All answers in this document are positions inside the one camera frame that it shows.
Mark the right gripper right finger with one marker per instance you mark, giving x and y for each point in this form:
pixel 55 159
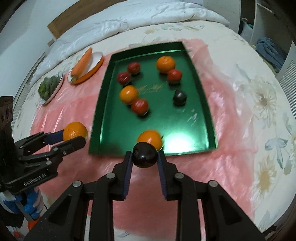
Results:
pixel 223 218

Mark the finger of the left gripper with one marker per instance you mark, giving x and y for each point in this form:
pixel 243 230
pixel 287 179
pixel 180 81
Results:
pixel 33 143
pixel 50 156

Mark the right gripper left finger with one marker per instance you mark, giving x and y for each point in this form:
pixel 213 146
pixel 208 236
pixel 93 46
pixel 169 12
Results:
pixel 66 218

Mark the small orange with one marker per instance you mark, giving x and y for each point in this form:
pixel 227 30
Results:
pixel 73 130

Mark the dark purple plum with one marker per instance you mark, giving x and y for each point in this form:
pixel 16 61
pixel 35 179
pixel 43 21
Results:
pixel 144 155

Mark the blue white gloved hand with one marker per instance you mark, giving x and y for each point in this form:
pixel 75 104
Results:
pixel 30 203

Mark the white patterned oval plate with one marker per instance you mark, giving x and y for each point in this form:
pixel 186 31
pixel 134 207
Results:
pixel 44 102

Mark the green leafy vegetable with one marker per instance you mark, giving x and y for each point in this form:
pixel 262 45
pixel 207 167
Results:
pixel 48 86

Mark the orange carrot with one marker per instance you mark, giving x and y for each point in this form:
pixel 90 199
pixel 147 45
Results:
pixel 80 66

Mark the orange fruit in tray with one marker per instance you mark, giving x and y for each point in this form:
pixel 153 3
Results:
pixel 128 94

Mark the orange fruit near tray front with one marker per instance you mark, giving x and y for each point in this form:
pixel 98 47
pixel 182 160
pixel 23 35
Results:
pixel 151 137

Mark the red tomato in tray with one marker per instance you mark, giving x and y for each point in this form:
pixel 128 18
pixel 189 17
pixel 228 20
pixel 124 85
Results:
pixel 123 78
pixel 140 106
pixel 133 68

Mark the orange rimmed white plate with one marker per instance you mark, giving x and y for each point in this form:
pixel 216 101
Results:
pixel 95 63

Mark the floral bed sheet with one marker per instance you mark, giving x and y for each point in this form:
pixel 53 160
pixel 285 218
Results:
pixel 255 159

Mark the green rectangular tray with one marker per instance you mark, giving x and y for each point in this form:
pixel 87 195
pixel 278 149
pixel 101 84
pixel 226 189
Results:
pixel 184 129

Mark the dark plum in tray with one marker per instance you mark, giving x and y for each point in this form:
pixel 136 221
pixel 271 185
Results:
pixel 179 98

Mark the wooden headboard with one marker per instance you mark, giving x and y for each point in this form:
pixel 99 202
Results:
pixel 77 12

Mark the dark red plum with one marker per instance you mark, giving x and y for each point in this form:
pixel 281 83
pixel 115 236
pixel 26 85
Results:
pixel 174 76

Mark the large orange mandarin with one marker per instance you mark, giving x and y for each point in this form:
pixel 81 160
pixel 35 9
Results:
pixel 165 64

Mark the white folded duvet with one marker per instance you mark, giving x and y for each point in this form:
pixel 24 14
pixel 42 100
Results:
pixel 119 18

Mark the blue folded towel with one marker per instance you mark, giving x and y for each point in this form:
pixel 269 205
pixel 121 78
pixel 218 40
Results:
pixel 271 52

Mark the white shelf unit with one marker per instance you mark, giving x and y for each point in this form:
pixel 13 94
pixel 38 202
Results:
pixel 259 19

